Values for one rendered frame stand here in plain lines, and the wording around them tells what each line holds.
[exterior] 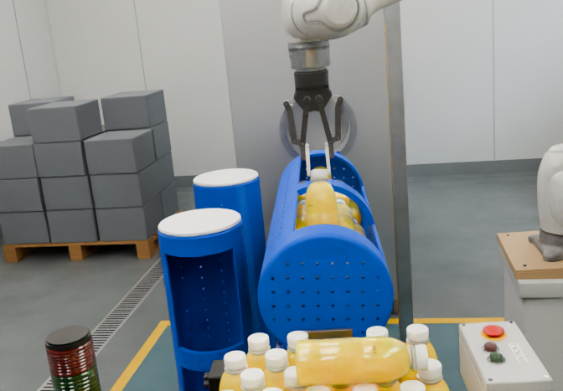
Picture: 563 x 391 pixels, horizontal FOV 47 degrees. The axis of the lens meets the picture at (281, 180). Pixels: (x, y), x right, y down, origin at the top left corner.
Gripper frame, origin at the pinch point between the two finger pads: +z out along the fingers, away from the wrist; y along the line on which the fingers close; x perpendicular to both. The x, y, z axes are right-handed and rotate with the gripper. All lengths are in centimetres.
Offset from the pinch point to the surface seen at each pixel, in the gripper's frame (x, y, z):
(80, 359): 64, 34, 12
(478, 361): 47, -24, 25
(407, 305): -123, -33, 95
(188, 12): -520, 122, -47
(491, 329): 39, -28, 24
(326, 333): 24.5, 0.9, 30.4
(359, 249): 18.0, -7.2, 15.6
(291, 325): 18.0, 8.2, 31.3
